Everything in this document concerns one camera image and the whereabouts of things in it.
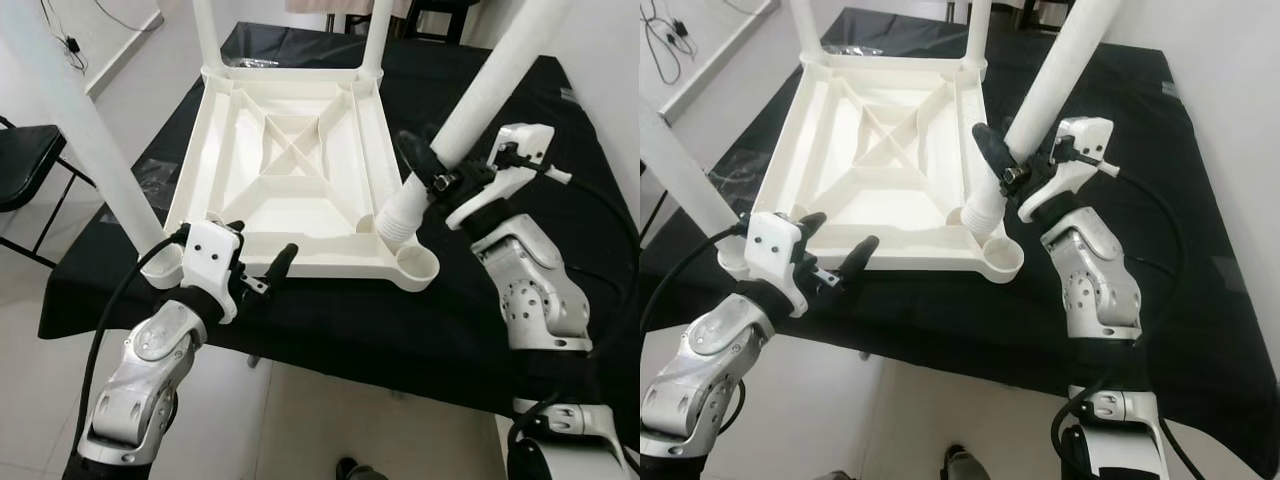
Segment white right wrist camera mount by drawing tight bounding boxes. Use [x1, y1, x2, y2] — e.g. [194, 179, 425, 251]
[1018, 117, 1121, 223]
[445, 123, 573, 231]

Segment black tablecloth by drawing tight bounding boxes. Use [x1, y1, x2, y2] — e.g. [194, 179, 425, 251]
[38, 22, 641, 441]
[640, 8, 1280, 479]

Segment white plastic table top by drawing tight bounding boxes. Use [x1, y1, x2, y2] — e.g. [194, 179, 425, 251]
[720, 52, 1026, 286]
[138, 65, 441, 293]

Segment clear tape cross patch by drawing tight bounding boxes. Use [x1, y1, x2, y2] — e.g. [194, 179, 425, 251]
[128, 160, 179, 216]
[700, 150, 761, 216]

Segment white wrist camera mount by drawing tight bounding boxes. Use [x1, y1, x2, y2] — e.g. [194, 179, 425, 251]
[180, 220, 246, 323]
[745, 212, 813, 319]
[445, 123, 573, 231]
[1018, 117, 1121, 223]

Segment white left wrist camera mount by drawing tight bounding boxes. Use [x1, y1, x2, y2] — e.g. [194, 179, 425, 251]
[180, 220, 246, 323]
[745, 212, 813, 319]

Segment black folding chair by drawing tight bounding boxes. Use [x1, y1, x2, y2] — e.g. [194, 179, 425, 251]
[0, 115, 96, 269]

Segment black wall cables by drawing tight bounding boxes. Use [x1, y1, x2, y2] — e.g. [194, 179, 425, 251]
[40, 0, 161, 76]
[645, 0, 701, 86]

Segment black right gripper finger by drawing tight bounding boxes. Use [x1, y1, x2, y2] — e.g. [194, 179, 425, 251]
[972, 122, 1021, 183]
[395, 128, 447, 191]

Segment beige woven cloth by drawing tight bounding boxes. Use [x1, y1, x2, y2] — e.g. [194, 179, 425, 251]
[285, 0, 416, 21]

